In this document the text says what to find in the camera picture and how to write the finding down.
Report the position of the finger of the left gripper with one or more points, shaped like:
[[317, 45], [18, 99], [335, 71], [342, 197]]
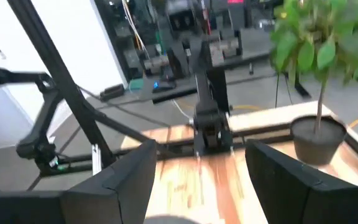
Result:
[[217, 138], [209, 138]]

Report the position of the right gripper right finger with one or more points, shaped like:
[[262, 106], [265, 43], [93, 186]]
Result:
[[291, 193]]

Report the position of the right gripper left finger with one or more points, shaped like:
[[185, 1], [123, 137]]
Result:
[[120, 186]]

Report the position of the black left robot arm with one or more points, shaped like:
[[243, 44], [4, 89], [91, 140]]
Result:
[[205, 99]]

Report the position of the black plant pot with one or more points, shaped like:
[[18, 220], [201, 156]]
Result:
[[319, 146]]

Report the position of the black computer mouse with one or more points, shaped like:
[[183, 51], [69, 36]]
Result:
[[165, 86]]

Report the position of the black power brick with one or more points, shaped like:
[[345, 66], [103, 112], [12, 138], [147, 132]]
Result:
[[112, 92]]

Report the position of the dark grey computer desk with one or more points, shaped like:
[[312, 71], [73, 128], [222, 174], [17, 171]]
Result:
[[253, 43]]

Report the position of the green leafy plant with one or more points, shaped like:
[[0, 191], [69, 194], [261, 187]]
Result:
[[306, 53]]

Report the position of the silver extrusion rail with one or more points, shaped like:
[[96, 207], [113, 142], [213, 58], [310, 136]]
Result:
[[96, 158]]

